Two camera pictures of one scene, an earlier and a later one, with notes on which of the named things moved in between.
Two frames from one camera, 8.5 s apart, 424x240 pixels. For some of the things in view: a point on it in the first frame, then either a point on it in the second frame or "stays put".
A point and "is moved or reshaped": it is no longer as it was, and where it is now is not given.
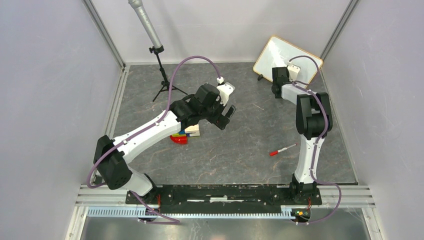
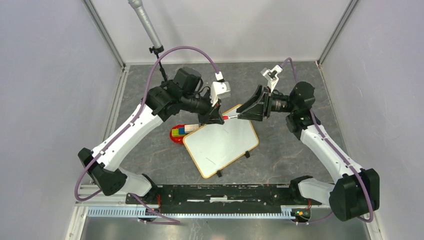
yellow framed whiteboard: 277,53 to 212,146
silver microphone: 137,5 stays put
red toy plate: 182,140 stays put
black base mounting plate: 224,197 stays put
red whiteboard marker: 274,153 is moved or reshaped
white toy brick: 193,130 stays put
